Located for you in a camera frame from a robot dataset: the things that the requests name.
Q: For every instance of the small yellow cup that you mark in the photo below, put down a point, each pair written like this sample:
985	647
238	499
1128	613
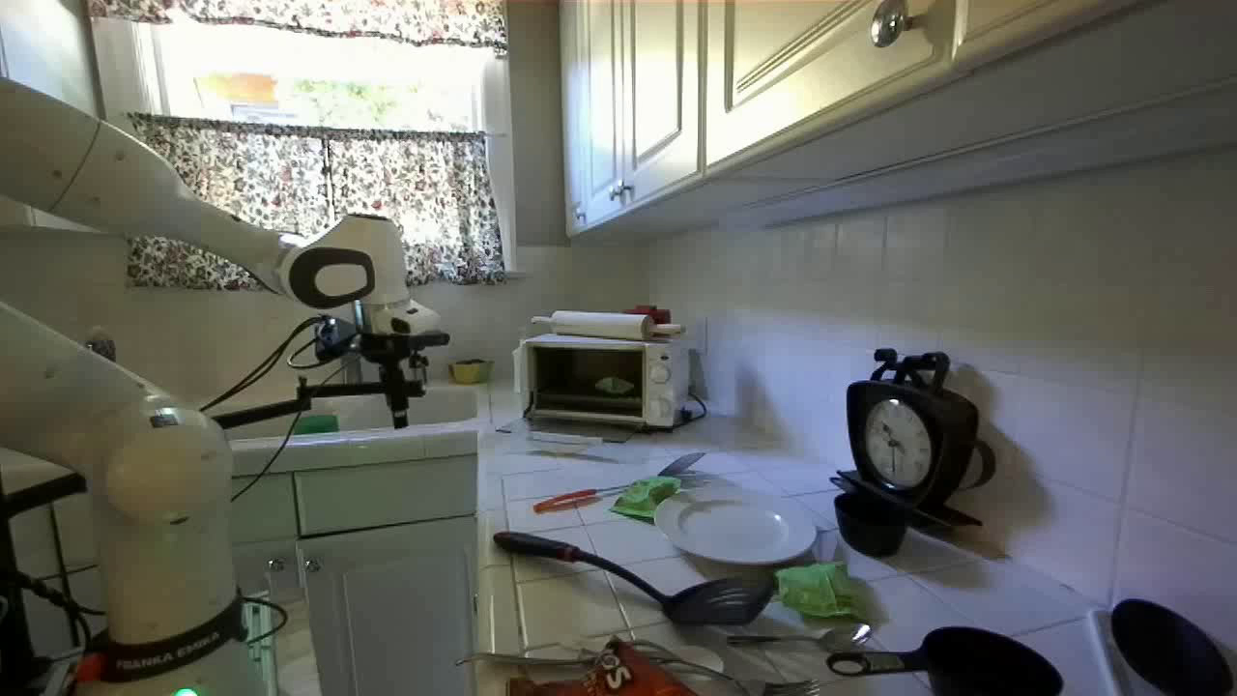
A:
466	370

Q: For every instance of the white round plate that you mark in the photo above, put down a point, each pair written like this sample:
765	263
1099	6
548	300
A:
739	531

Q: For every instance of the metal cabinet knob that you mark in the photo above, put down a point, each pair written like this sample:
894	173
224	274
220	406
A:
890	22

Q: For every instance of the white farmhouse sink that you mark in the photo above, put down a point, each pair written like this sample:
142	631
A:
373	446

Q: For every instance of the small red object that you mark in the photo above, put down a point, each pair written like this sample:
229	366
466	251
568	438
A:
657	313

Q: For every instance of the narrow upper cabinet door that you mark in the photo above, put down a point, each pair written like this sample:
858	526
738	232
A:
593	111

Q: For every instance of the white rolling pin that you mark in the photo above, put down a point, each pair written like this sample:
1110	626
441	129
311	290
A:
602	321

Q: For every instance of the green snack pack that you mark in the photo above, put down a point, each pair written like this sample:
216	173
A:
611	385

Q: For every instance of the metal spoon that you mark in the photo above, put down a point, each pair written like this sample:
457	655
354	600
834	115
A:
800	634

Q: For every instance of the white wall cabinet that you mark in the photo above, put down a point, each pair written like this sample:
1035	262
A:
43	45

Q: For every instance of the floral cafe curtain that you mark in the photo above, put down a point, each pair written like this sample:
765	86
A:
438	206

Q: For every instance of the kitchen window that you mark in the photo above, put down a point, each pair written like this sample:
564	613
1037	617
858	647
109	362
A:
323	84

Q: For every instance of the black frying pan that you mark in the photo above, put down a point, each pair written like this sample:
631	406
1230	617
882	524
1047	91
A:
989	661

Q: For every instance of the small black cup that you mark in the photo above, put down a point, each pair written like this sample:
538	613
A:
867	526

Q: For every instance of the black pot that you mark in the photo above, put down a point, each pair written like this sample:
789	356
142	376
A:
1164	652

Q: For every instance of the black kettle shaped clock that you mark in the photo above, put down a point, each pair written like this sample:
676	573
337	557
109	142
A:
901	441

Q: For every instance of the crumpled green cloth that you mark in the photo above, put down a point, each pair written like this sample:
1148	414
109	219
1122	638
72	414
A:
820	593

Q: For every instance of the black stand frame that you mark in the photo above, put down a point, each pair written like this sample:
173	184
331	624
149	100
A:
26	496

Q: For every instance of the floral window valance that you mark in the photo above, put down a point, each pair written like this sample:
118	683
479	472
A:
336	17

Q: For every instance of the wide upper cabinet door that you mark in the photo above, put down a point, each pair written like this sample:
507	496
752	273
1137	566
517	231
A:
815	64

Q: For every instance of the orange snack bag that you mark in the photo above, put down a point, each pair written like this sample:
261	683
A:
641	674

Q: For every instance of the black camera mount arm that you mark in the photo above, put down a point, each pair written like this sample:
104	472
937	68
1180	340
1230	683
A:
275	412

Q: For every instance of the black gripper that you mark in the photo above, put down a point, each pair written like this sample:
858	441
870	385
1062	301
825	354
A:
403	350

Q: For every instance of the green packet with knife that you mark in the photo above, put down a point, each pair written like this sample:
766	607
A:
642	496

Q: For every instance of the black slotted spatula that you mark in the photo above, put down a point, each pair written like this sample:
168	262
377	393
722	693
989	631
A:
718	600

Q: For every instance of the panelled upper cabinet door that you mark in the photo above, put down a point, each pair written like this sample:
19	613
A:
664	91

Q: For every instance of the green sponge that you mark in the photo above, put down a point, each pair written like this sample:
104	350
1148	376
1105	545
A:
316	423

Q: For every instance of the green lower cabinet drawer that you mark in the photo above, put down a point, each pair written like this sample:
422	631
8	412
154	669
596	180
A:
385	491

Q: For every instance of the white toaster oven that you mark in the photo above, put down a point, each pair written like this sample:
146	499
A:
664	380

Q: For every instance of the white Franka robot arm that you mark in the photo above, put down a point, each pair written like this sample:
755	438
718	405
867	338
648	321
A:
142	478

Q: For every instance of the green lower cabinet door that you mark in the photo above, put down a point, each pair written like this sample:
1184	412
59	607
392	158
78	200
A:
389	613

